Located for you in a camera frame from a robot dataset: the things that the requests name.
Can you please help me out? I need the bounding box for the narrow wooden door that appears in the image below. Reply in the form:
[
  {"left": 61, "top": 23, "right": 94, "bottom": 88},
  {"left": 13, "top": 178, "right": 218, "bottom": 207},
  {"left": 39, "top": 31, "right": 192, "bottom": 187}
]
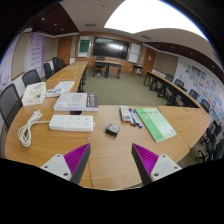
[{"left": 141, "top": 46, "right": 157, "bottom": 78}]

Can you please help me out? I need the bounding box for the white power strip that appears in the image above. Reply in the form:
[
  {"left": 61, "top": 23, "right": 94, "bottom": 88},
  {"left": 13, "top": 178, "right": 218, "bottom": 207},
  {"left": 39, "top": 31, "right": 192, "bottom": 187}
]
[{"left": 48, "top": 113, "right": 96, "bottom": 133}]

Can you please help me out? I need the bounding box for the blue white marker pen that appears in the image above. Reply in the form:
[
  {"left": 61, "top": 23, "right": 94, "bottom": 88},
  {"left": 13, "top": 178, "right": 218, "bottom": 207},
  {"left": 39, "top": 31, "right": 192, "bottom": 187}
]
[
  {"left": 131, "top": 107, "right": 144, "bottom": 130},
  {"left": 127, "top": 107, "right": 138, "bottom": 127}
]

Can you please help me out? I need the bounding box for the white coiled power cable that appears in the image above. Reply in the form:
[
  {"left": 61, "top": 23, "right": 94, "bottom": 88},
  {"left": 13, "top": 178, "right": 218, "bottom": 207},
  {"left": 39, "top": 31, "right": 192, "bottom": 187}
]
[{"left": 17, "top": 109, "right": 51, "bottom": 148}]

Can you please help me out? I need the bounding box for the large black wall screen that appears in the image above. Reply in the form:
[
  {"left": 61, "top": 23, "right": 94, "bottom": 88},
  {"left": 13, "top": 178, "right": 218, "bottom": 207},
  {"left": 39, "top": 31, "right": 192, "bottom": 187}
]
[{"left": 91, "top": 36, "right": 130, "bottom": 61}]

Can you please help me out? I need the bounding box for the plain white whiteboard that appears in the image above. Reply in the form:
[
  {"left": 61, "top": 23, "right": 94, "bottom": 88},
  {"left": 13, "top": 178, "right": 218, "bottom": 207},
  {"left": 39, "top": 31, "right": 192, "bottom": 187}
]
[{"left": 128, "top": 42, "right": 142, "bottom": 65}]

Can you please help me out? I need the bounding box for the small wooden side desk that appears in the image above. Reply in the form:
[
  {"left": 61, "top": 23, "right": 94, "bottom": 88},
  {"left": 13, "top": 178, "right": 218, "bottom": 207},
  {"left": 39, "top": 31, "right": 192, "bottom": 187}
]
[{"left": 131, "top": 63, "right": 145, "bottom": 77}]

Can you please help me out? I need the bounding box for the group of colourful wall posters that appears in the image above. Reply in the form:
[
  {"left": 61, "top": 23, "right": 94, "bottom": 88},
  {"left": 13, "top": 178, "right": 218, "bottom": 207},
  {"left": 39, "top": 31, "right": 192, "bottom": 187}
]
[{"left": 177, "top": 55, "right": 224, "bottom": 125}]

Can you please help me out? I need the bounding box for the row of black office chairs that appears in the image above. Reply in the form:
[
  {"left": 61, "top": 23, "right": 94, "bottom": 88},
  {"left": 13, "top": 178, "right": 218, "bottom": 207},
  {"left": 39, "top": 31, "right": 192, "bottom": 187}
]
[
  {"left": 164, "top": 72, "right": 224, "bottom": 163},
  {"left": 42, "top": 56, "right": 67, "bottom": 81}
]

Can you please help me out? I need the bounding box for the bright ceiling light panel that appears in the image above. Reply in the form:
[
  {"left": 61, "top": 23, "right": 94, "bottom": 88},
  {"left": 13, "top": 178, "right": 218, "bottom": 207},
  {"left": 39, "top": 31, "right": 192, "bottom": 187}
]
[{"left": 103, "top": 0, "right": 210, "bottom": 41}]

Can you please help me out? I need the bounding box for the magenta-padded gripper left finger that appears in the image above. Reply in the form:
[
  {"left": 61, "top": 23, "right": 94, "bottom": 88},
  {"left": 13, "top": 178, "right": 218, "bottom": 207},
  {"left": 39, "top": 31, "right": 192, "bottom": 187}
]
[{"left": 40, "top": 142, "right": 92, "bottom": 186}]

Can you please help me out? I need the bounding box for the white printed paper sheet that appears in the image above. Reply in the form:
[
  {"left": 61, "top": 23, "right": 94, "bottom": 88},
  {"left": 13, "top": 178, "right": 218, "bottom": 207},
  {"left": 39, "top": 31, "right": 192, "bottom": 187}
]
[{"left": 52, "top": 80, "right": 76, "bottom": 94}]

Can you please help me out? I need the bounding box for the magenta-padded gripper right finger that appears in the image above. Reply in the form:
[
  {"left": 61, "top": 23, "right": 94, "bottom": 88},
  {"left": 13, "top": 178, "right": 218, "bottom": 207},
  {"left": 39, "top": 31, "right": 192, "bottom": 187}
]
[{"left": 131, "top": 143, "right": 183, "bottom": 186}]

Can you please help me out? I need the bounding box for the small blue white packet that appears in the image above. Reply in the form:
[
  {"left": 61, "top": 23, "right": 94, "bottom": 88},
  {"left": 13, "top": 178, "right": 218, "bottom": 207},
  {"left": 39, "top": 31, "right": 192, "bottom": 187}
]
[{"left": 43, "top": 88, "right": 63, "bottom": 99}]

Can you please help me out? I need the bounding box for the black desk chair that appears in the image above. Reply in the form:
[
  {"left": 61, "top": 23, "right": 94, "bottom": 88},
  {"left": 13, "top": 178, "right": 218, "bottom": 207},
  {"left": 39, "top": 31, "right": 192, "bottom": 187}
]
[{"left": 95, "top": 55, "right": 107, "bottom": 76}]

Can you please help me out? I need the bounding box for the purple wall banner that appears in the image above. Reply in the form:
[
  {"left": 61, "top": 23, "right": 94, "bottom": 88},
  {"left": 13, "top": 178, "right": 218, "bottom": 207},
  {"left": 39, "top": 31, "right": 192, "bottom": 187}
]
[{"left": 23, "top": 31, "right": 47, "bottom": 73}]

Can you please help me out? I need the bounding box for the black mesh office chair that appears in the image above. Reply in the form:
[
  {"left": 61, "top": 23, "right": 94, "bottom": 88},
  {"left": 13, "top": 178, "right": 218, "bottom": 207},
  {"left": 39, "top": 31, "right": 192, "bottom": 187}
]
[
  {"left": 0, "top": 82, "right": 24, "bottom": 133},
  {"left": 21, "top": 68, "right": 42, "bottom": 89}
]

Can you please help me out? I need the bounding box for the open white box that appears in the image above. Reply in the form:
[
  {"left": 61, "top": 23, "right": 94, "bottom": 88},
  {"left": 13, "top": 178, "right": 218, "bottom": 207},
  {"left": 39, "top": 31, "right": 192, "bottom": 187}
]
[{"left": 21, "top": 81, "right": 47, "bottom": 107}]

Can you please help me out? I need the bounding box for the black legged wooden desk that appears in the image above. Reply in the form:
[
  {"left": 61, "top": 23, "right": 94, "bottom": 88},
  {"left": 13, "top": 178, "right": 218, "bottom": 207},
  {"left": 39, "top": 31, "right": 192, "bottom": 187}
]
[{"left": 93, "top": 59, "right": 123, "bottom": 80}]

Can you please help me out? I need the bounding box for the white book with dark band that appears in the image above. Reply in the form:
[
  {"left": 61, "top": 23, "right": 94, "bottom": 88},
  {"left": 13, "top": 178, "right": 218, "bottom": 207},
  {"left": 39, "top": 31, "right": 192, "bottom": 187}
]
[{"left": 52, "top": 92, "right": 100, "bottom": 113}]

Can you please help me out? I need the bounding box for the long curved wooden table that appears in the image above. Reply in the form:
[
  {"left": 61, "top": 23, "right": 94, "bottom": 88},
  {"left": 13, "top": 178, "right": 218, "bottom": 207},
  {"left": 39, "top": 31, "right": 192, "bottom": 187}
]
[{"left": 143, "top": 70, "right": 202, "bottom": 109}]

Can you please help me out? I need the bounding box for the green tinted whiteboard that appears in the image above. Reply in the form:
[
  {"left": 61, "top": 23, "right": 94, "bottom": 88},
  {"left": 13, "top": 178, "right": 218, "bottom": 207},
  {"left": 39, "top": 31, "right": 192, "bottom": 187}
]
[{"left": 77, "top": 35, "right": 92, "bottom": 59}]

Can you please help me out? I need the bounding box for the wide wooden door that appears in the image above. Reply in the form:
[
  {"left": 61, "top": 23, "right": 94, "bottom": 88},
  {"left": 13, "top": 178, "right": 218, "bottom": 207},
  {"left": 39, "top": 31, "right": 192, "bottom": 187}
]
[{"left": 56, "top": 35, "right": 73, "bottom": 66}]

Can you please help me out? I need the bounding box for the green booklet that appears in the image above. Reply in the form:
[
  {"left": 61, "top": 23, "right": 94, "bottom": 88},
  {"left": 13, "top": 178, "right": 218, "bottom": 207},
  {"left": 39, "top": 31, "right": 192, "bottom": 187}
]
[{"left": 134, "top": 106, "right": 178, "bottom": 143}]

